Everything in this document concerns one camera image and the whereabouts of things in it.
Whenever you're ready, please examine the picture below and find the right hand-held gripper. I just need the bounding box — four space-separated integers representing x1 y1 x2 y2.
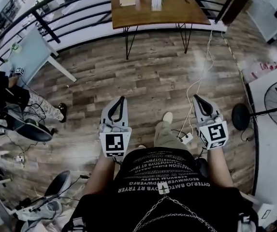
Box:
192 94 229 151

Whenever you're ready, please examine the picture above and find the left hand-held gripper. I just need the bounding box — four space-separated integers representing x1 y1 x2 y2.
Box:
98 96 132 158

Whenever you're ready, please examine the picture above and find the person's left forearm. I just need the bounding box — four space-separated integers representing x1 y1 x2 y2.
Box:
83 150 117 196

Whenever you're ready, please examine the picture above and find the person's right forearm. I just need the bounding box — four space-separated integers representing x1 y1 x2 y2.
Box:
206 145 235 189

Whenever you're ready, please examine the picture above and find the white power strip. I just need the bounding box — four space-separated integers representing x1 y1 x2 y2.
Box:
176 132 194 145

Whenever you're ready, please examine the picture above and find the black standing fan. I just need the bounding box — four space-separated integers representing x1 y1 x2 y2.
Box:
231 78 277 134

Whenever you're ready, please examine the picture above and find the person's white shoe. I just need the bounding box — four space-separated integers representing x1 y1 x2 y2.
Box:
162 111 174 125

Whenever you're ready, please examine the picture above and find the person's khaki trouser leg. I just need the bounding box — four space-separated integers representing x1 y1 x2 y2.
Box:
153 120 189 152

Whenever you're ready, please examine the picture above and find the clear plastic bag red print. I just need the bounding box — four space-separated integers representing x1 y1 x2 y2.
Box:
241 60 277 84

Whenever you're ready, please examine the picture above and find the person's black printed shirt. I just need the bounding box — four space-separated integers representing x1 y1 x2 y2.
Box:
67 146 260 232

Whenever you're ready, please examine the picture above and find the black office chair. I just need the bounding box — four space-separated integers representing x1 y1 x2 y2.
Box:
0 109 54 143

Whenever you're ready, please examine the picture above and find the large white table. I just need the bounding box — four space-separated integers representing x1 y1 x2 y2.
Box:
246 58 277 232

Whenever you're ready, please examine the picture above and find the grey office chair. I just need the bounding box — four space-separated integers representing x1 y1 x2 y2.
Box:
43 170 72 198

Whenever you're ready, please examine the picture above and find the brown wooden table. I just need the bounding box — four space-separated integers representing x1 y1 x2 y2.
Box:
110 0 212 60

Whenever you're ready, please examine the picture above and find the light blue table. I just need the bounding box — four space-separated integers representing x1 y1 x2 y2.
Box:
0 26 78 87

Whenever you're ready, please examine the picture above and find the black metal railing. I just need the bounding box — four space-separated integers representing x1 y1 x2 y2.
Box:
0 0 253 66

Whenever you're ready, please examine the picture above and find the small green plant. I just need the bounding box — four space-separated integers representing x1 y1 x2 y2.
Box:
9 42 23 55

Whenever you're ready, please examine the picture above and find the white cable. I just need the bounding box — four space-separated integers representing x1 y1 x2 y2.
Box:
177 29 216 138

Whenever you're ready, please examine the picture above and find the silver chain necklace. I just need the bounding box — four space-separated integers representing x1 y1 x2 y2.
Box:
131 182 219 232

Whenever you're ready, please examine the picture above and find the white bag strap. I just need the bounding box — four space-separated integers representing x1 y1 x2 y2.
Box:
236 212 258 232

